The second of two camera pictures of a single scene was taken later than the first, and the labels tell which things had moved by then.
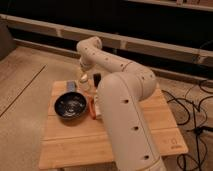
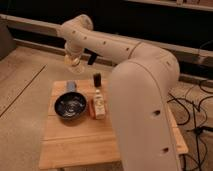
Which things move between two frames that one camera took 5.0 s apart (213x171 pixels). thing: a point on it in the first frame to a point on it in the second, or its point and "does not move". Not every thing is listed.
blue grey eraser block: [70, 85] does not move
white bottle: [98, 105] does not move
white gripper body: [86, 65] to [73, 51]
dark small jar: [96, 78] does not move
